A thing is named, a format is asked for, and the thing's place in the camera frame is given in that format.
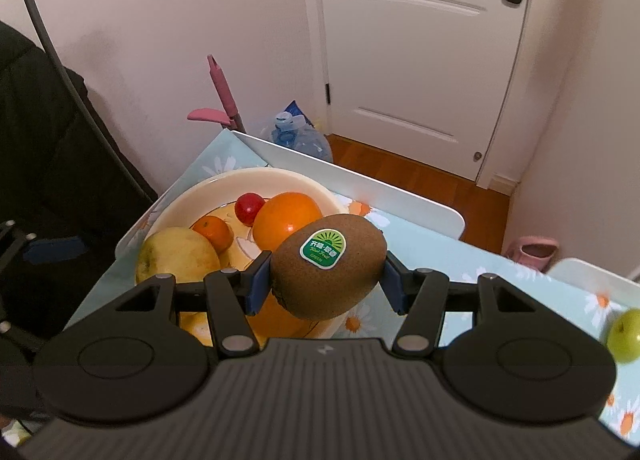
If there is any blue plastic packet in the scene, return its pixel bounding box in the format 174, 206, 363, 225
285, 100, 321, 127

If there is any large yellow apple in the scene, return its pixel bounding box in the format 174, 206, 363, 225
136, 227, 222, 286

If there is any grey metal tube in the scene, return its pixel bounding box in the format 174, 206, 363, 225
9, 0, 158, 203

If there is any black padded jacket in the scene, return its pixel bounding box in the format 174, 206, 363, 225
0, 20, 161, 421

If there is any small mandarin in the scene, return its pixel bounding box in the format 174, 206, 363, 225
192, 215, 234, 255

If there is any pink broom handle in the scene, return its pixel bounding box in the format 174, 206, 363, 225
187, 54, 247, 133

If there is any white panel door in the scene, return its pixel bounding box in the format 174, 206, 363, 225
300, 0, 538, 188

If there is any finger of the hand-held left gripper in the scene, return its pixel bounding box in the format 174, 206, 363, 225
0, 220, 85, 266
0, 317, 47, 356

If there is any large clear water bottle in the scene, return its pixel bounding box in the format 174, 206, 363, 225
257, 111, 334, 164

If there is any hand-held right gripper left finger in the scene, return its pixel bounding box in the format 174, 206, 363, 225
65, 250, 273, 358

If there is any orange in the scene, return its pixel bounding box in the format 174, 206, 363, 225
251, 192, 324, 253
247, 285, 312, 339

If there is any brown kiwi with green sticker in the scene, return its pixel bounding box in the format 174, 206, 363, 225
270, 213, 387, 319

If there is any pink cup on floor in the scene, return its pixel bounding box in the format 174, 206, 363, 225
505, 236, 560, 272

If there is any green apple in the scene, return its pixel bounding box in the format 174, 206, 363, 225
606, 308, 640, 364

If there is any red cherry tomato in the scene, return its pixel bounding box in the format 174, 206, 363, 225
234, 193, 266, 227

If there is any white chair back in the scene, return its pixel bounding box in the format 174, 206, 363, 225
547, 258, 640, 301

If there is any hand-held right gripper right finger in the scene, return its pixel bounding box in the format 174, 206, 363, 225
382, 250, 596, 358

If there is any light blue daisy tablecloth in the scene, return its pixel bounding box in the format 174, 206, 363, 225
65, 130, 640, 451

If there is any cream bowl with yellow print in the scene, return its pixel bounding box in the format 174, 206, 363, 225
116, 167, 351, 347

